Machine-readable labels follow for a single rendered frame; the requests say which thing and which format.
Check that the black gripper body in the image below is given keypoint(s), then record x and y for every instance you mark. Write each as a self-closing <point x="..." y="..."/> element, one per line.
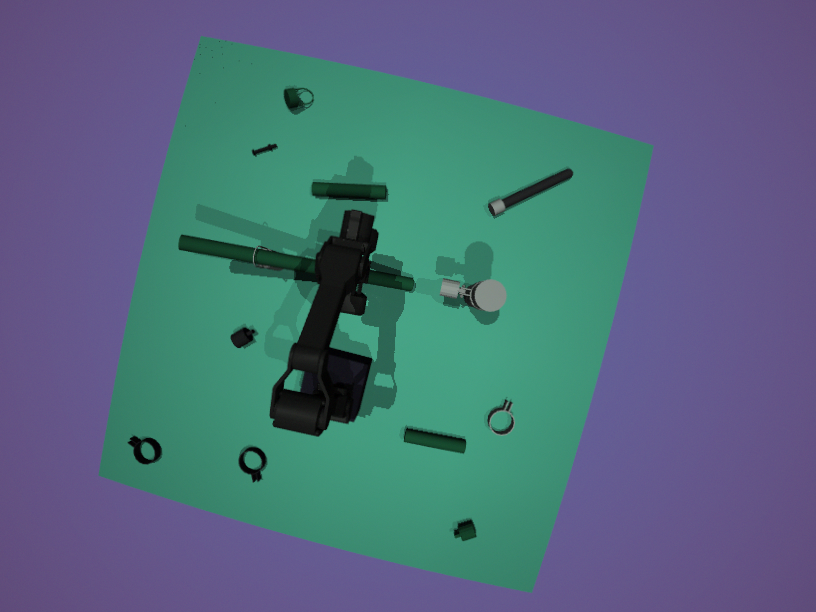
<point x="355" y="304"/>

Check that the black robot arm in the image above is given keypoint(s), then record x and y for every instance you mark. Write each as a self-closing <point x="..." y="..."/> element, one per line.
<point x="339" y="266"/>

